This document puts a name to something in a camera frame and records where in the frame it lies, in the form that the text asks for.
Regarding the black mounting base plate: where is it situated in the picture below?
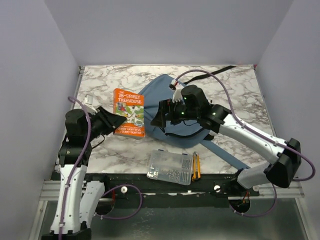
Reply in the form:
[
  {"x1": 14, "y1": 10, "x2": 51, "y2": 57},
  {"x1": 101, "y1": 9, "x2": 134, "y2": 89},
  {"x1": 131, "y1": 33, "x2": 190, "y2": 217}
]
[{"x1": 79, "y1": 173, "x2": 262, "y2": 212}]

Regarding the orange treehouse book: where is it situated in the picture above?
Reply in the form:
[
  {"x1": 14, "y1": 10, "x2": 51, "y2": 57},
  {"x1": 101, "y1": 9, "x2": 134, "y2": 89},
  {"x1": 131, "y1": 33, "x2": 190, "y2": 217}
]
[{"x1": 113, "y1": 88, "x2": 146, "y2": 139}]

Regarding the blue student backpack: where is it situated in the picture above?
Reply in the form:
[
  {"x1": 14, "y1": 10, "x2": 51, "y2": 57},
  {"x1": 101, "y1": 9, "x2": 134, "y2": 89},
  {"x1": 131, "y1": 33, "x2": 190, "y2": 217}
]
[{"x1": 139, "y1": 74, "x2": 249, "y2": 170}]

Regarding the aluminium rail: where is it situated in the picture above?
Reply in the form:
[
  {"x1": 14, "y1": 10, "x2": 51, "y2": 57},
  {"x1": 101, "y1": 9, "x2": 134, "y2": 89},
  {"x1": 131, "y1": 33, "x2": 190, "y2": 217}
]
[{"x1": 39, "y1": 180, "x2": 305, "y2": 201}]

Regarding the clear plastic screw box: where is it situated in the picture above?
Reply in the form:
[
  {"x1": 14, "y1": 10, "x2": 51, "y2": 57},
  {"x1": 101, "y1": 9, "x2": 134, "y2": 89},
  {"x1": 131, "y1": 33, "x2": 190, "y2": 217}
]
[{"x1": 146, "y1": 149, "x2": 193, "y2": 186}]

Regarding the yellow utility knife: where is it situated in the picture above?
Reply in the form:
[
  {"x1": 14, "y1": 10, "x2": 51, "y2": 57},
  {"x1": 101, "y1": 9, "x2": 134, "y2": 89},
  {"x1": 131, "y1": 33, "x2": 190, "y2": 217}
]
[{"x1": 191, "y1": 151, "x2": 201, "y2": 182}]

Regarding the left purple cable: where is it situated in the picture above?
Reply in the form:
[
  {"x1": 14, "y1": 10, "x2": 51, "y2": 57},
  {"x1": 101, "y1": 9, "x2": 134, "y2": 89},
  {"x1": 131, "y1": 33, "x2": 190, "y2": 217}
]
[{"x1": 58, "y1": 96, "x2": 144, "y2": 240}]

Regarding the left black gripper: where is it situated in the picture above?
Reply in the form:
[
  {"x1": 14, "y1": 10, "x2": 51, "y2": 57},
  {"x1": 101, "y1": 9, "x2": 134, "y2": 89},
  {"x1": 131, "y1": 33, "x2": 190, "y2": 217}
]
[{"x1": 84, "y1": 105, "x2": 127, "y2": 141}]

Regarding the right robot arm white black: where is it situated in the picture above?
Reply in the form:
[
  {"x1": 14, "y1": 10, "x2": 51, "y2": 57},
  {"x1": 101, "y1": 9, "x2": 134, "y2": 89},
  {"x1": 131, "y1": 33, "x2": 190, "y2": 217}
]
[{"x1": 151, "y1": 85, "x2": 302, "y2": 196}]

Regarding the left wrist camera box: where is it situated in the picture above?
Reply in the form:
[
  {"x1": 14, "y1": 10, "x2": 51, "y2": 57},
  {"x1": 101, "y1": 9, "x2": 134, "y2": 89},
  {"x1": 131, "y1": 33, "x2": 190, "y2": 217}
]
[{"x1": 83, "y1": 94, "x2": 98, "y2": 114}]

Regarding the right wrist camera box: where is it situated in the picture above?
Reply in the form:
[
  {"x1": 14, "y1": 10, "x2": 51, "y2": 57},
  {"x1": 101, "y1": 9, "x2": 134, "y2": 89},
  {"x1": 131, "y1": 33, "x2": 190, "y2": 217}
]
[{"x1": 169, "y1": 79, "x2": 185, "y2": 103}]

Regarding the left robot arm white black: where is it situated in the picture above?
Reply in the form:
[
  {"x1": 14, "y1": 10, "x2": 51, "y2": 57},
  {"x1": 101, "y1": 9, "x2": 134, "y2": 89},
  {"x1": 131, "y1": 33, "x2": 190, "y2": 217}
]
[{"x1": 41, "y1": 106, "x2": 126, "y2": 240}]

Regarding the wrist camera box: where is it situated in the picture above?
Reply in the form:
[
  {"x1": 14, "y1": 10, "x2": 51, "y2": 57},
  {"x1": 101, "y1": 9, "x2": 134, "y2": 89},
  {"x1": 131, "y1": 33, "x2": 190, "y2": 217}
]
[
  {"x1": 169, "y1": 79, "x2": 185, "y2": 103},
  {"x1": 83, "y1": 94, "x2": 98, "y2": 114}
]

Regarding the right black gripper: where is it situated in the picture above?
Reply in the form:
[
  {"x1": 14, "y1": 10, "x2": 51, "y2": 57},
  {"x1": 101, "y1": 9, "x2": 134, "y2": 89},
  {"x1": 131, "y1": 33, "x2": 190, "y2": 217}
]
[{"x1": 150, "y1": 97, "x2": 199, "y2": 128}]

